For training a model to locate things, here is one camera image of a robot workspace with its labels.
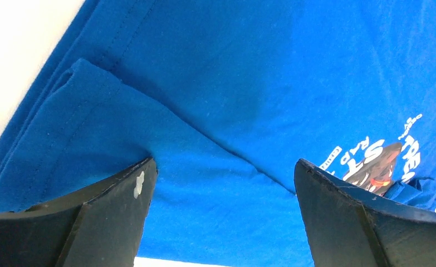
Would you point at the blue printed t shirt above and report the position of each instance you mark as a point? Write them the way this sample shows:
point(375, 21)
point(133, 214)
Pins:
point(226, 97)

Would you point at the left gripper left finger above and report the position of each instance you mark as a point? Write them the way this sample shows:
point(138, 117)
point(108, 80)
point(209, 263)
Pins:
point(99, 225)

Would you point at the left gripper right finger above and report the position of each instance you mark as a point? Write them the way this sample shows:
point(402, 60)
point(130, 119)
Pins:
point(349, 226)

